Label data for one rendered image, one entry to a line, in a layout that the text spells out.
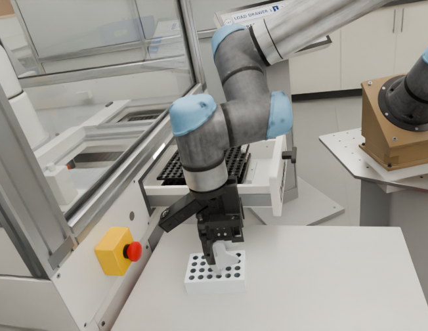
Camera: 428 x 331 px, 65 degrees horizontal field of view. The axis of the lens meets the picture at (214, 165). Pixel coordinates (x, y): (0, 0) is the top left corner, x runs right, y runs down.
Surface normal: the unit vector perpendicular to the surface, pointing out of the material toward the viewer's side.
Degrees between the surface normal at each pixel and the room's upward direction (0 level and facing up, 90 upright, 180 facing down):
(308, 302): 0
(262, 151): 90
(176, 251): 0
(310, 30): 108
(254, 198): 90
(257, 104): 40
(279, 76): 90
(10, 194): 90
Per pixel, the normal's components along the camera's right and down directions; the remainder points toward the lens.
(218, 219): -0.18, -0.87
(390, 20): -0.26, 0.50
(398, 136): -0.07, -0.36
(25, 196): 0.95, -0.04
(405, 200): 0.09, 0.46
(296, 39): 0.00, 0.72
